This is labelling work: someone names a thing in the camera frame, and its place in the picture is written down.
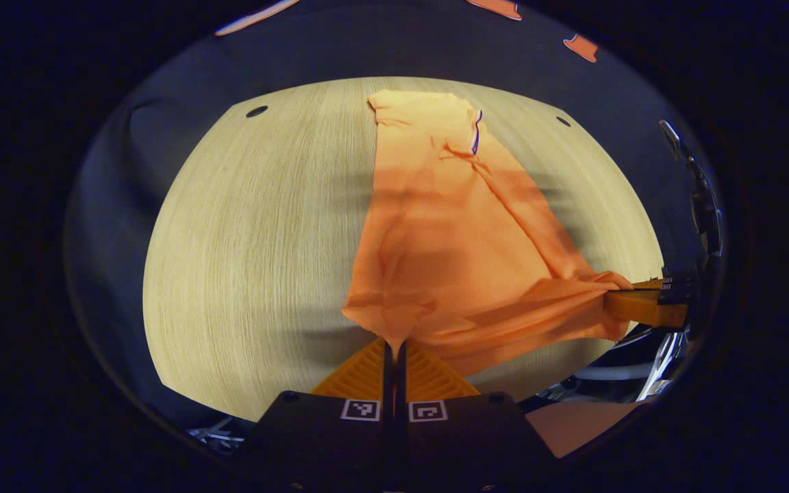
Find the silver metal frame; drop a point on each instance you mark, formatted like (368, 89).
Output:
(661, 363)
(220, 435)

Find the orange T-shirt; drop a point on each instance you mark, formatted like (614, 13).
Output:
(449, 239)

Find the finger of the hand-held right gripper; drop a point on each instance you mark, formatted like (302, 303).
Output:
(648, 308)
(646, 283)

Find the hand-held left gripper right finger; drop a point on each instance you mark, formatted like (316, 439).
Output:
(456, 438)

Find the black backdrop cloth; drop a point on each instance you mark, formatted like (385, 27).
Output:
(182, 68)

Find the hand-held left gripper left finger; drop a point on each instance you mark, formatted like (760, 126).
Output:
(340, 438)

